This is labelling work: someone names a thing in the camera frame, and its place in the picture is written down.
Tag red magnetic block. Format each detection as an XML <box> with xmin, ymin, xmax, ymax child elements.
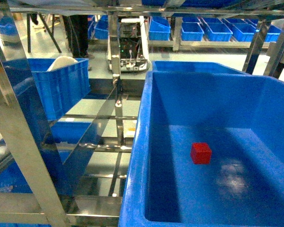
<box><xmin>190</xmin><ymin>142</ymin><xmax>212</xmax><ymax>165</ymax></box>

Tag blue crate behind large crate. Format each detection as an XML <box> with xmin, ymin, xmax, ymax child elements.
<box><xmin>152</xmin><ymin>61</ymin><xmax>247</xmax><ymax>75</ymax></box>

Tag blue crate left with plate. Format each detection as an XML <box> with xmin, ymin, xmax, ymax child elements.
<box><xmin>3</xmin><ymin>58</ymin><xmax>90</xmax><ymax>121</ymax></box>

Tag white round plate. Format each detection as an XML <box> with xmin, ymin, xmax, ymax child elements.
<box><xmin>47</xmin><ymin>56</ymin><xmax>78</xmax><ymax>71</ymax></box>

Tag large blue plastic crate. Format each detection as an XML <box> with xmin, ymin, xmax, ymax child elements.
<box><xmin>119</xmin><ymin>71</ymin><xmax>284</xmax><ymax>227</ymax></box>

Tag person in black trousers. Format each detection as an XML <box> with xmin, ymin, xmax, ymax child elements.
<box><xmin>62</xmin><ymin>15</ymin><xmax>95</xmax><ymax>59</ymax></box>

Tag electronics cart with wires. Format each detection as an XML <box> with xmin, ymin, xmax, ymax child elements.
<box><xmin>116</xmin><ymin>16</ymin><xmax>150</xmax><ymax>74</ymax></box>

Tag stainless steel shelf frame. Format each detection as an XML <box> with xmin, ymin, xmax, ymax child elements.
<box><xmin>0</xmin><ymin>9</ymin><xmax>284</xmax><ymax>227</ymax></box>

